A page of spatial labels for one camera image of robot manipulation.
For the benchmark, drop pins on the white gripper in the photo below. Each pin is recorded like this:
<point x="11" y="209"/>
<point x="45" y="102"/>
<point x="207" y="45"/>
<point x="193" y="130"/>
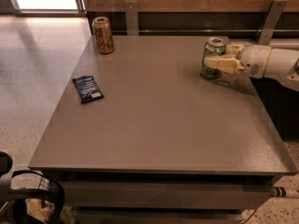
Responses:
<point x="253" y="61"/>

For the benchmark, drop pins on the green soda can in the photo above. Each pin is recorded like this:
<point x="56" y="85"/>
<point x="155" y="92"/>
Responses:
<point x="215" y="46"/>

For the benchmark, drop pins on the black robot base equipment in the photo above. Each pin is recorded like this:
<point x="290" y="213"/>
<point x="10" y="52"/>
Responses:
<point x="42" y="203"/>

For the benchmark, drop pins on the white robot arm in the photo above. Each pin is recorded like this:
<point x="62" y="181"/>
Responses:
<point x="282" y="66"/>

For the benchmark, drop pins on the orange-brown soda can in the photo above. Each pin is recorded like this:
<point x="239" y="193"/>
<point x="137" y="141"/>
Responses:
<point x="103" y="35"/>

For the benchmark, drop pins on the blue rxbar wrapper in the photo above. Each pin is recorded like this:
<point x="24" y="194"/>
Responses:
<point x="87" y="89"/>

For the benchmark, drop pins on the grey drawer cabinet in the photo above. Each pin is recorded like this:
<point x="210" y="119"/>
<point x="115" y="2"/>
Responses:
<point x="163" y="145"/>

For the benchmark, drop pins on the right metal wall bracket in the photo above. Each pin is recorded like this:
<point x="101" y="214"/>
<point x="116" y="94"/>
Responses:
<point x="265" y="33"/>

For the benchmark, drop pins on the metal wall bracket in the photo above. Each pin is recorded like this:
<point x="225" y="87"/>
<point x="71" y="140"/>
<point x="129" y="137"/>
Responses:
<point x="131" y="16"/>
<point x="265" y="33"/>

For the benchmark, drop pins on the left metal wall bracket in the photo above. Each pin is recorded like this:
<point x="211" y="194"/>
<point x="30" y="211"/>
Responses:
<point x="131" y="16"/>

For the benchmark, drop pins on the grey drawer handle bar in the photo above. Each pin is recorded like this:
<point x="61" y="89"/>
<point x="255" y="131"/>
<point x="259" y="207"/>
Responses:
<point x="281" y="192"/>

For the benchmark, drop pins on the glass door frame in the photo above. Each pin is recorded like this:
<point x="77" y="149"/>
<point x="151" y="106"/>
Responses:
<point x="48" y="7"/>

